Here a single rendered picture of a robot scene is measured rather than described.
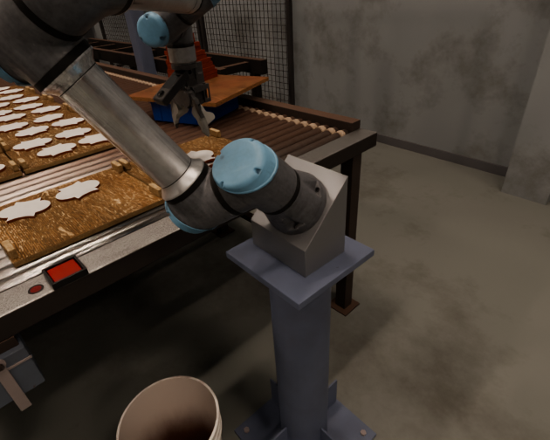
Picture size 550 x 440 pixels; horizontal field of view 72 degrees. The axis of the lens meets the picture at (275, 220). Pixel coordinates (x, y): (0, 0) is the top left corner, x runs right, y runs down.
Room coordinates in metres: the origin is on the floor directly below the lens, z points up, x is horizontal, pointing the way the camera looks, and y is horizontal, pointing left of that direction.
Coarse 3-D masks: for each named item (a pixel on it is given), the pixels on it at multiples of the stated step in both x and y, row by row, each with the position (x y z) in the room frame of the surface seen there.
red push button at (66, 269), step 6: (66, 264) 0.70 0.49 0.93; (72, 264) 0.70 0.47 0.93; (48, 270) 0.68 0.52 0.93; (54, 270) 0.68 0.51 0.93; (60, 270) 0.68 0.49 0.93; (66, 270) 0.68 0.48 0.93; (72, 270) 0.67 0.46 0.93; (78, 270) 0.67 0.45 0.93; (54, 276) 0.66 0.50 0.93; (60, 276) 0.66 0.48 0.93; (66, 276) 0.65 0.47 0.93
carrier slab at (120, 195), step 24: (48, 192) 1.07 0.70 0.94; (96, 192) 1.05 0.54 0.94; (120, 192) 1.03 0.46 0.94; (144, 192) 1.02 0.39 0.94; (48, 216) 0.92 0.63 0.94; (72, 216) 0.91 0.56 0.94; (96, 216) 0.90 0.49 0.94; (120, 216) 0.89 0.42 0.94; (0, 240) 0.81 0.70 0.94; (24, 240) 0.80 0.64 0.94; (48, 240) 0.79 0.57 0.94; (72, 240) 0.80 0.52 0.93
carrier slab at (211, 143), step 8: (184, 144) 1.41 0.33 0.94; (192, 144) 1.41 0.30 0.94; (200, 144) 1.40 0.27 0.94; (208, 144) 1.39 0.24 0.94; (216, 144) 1.39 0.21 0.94; (224, 144) 1.38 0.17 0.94; (216, 152) 1.31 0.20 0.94; (136, 168) 1.21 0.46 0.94; (136, 176) 1.14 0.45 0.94; (144, 176) 1.14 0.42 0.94
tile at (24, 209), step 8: (32, 200) 1.00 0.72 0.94; (40, 200) 1.01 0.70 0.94; (8, 208) 0.97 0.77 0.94; (16, 208) 0.96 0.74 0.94; (24, 208) 0.96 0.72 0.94; (32, 208) 0.96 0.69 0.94; (40, 208) 0.95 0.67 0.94; (48, 208) 0.96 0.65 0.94; (0, 216) 0.92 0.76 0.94; (8, 216) 0.92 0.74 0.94; (16, 216) 0.92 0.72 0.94; (24, 216) 0.91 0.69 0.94; (32, 216) 0.91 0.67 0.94
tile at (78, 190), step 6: (90, 180) 1.12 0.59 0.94; (72, 186) 1.08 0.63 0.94; (78, 186) 1.08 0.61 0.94; (84, 186) 1.08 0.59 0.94; (90, 186) 1.07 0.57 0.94; (96, 186) 1.07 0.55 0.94; (60, 192) 1.04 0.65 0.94; (66, 192) 1.04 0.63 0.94; (72, 192) 1.04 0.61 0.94; (78, 192) 1.04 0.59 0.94; (84, 192) 1.03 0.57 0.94; (90, 192) 1.04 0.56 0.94; (60, 198) 1.00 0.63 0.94; (66, 198) 1.00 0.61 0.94; (72, 198) 1.01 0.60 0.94; (78, 198) 1.00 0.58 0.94
